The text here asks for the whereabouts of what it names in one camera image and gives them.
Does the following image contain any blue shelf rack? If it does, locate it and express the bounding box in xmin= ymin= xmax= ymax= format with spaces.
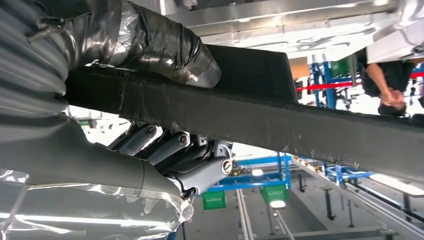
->
xmin=309 ymin=54 xmax=352 ymax=109

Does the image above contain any cardboard box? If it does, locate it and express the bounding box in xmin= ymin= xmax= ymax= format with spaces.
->
xmin=289 ymin=56 xmax=311 ymax=79

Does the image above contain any red barrier belt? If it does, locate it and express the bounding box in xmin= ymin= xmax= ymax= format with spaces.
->
xmin=296 ymin=71 xmax=424 ymax=93

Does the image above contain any ceiling lamp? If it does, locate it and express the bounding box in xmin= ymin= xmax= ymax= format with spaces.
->
xmin=369 ymin=173 xmax=424 ymax=199

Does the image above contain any person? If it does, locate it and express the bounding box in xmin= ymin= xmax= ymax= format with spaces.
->
xmin=361 ymin=47 xmax=424 ymax=117

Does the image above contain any stamped silver metal panel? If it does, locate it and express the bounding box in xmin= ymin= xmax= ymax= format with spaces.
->
xmin=365 ymin=0 xmax=424 ymax=64

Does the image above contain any blue overhead steel frame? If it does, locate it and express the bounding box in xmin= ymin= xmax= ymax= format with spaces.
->
xmin=293 ymin=155 xmax=377 ymax=186
xmin=206 ymin=152 xmax=292 ymax=193

